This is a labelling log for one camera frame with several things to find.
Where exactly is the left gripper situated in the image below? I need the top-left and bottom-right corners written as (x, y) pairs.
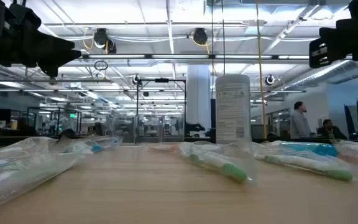
top-left (0, 0), bottom-right (82, 79)

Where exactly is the blue mouthwash bottle white cap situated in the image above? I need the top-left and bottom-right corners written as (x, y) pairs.
top-left (278, 141), bottom-right (340, 158)

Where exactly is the green toothbrush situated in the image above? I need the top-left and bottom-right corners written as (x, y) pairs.
top-left (253, 141), bottom-right (356, 183)
top-left (0, 136), bottom-right (93, 212)
top-left (178, 141), bottom-right (257, 185)

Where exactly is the long ceiling light strip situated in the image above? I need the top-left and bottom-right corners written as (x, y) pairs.
top-left (81, 53), bottom-right (311, 60)

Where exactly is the dark upright panel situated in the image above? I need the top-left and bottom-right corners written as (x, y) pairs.
top-left (343, 105), bottom-right (358, 138)

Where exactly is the person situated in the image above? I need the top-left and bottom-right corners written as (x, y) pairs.
top-left (317, 119), bottom-right (349, 140)
top-left (290, 101), bottom-right (312, 139)

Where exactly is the white wipes canister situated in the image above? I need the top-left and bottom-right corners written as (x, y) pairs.
top-left (214, 73), bottom-right (252, 144)

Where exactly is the white building column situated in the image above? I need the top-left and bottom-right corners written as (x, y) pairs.
top-left (186, 64), bottom-right (213, 138)

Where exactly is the silver ventilation duct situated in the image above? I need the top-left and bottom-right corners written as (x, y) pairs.
top-left (283, 59), bottom-right (358, 90)

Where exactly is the black hanging cable ring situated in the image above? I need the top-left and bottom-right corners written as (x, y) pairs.
top-left (93, 60), bottom-right (109, 71)

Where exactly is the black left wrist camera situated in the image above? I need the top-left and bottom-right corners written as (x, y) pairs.
top-left (7, 1), bottom-right (43, 30)

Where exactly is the black metal frame rig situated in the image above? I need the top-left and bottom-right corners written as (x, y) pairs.
top-left (134, 77), bottom-right (188, 144)

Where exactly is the black coiled hanging cable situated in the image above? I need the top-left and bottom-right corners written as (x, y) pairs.
top-left (221, 0), bottom-right (226, 75)

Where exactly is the thin black hanging cable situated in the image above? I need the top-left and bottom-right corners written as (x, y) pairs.
top-left (210, 0), bottom-right (214, 100)

